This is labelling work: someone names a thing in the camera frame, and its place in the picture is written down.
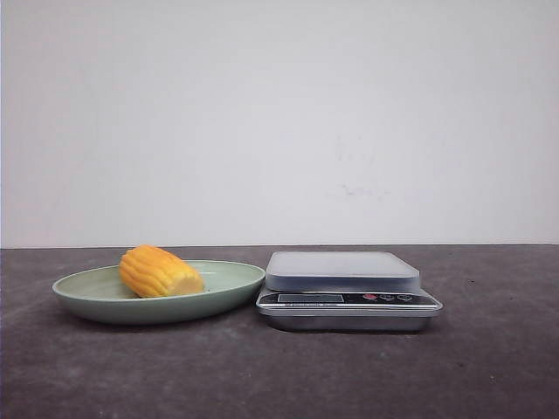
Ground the yellow corn cob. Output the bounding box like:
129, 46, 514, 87
119, 244, 204, 298

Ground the silver digital kitchen scale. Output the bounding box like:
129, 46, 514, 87
256, 251, 443, 332

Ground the light green plate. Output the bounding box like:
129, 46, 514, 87
52, 260, 266, 326

